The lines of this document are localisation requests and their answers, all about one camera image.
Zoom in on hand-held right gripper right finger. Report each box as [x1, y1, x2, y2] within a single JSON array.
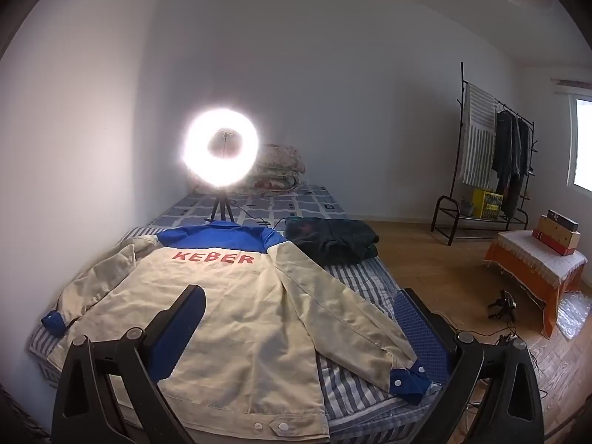
[[395, 288, 545, 444]]

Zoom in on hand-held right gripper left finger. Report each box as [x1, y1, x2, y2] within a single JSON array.
[[51, 284, 206, 444]]

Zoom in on beige and blue work jacket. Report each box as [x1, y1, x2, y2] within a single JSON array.
[[41, 219, 433, 440]]

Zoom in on dark folded clothes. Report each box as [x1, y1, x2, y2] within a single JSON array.
[[283, 216, 381, 266]]

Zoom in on dark hanging clothes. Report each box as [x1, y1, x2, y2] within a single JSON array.
[[491, 110, 532, 218]]

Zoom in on black metal clothes rack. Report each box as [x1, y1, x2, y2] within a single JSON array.
[[431, 61, 539, 246]]

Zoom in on small black device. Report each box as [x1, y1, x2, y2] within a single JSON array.
[[488, 290, 518, 321]]

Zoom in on table with orange cloth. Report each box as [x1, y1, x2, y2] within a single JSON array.
[[483, 230, 589, 339]]

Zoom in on yellow crate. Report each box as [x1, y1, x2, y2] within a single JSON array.
[[471, 188, 504, 219]]

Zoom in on clear plastic wrap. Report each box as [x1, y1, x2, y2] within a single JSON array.
[[552, 289, 592, 347]]

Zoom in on red box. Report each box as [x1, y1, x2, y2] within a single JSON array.
[[532, 230, 576, 256]]

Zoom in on tan cardboard box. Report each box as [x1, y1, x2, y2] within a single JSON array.
[[539, 216, 581, 248]]

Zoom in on blue patterned bed sheet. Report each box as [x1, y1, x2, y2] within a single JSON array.
[[159, 182, 347, 232]]

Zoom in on dark flat box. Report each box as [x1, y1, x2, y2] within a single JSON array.
[[546, 209, 580, 234]]

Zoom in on folded floral quilt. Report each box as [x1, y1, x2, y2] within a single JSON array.
[[250, 144, 303, 195]]

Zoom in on striped hanging towel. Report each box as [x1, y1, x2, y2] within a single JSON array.
[[460, 82, 499, 186]]

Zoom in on window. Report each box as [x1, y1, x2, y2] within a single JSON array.
[[573, 97, 592, 192]]

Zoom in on ring light on black tripod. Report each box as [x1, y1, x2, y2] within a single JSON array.
[[178, 107, 260, 223]]

